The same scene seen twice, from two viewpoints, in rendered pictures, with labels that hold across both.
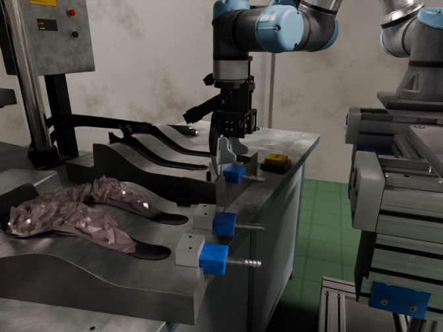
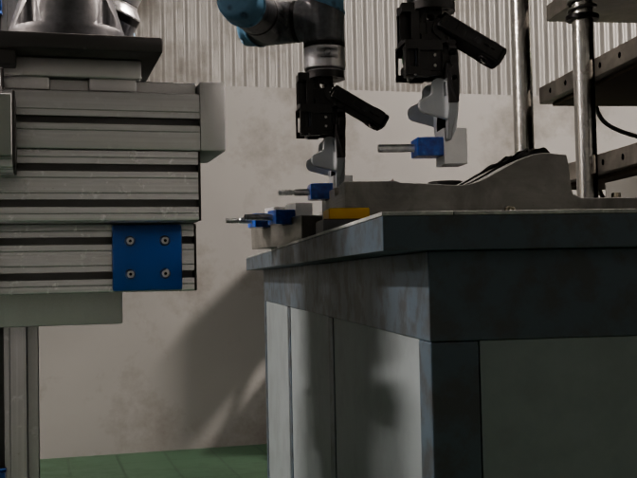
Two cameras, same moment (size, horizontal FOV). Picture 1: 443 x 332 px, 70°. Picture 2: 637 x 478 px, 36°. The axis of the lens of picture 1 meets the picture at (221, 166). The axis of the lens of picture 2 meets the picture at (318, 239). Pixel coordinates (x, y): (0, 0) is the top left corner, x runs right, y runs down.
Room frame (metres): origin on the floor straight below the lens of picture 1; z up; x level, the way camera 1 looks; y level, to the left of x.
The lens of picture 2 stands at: (2.15, -1.05, 0.74)
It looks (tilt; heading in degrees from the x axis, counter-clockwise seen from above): 2 degrees up; 145
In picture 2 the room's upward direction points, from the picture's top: 1 degrees counter-clockwise
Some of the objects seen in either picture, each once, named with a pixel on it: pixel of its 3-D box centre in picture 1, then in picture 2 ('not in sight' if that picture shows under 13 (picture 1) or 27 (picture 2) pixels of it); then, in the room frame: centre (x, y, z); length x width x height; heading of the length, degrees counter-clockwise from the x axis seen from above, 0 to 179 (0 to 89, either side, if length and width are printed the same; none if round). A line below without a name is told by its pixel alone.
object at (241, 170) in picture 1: (238, 174); (315, 192); (0.69, -0.04, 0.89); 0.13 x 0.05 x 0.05; 63
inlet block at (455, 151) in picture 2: not in sight; (420, 148); (1.01, -0.06, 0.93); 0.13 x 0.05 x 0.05; 63
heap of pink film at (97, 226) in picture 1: (81, 206); not in sight; (0.52, 0.26, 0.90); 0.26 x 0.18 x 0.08; 80
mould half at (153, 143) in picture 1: (161, 158); (472, 200); (0.87, 0.18, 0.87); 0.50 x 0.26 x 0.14; 63
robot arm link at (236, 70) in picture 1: (231, 70); (324, 61); (0.70, -0.02, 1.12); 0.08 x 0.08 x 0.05
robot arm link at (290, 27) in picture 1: (273, 30); (267, 22); (0.63, -0.10, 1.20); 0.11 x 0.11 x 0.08; 39
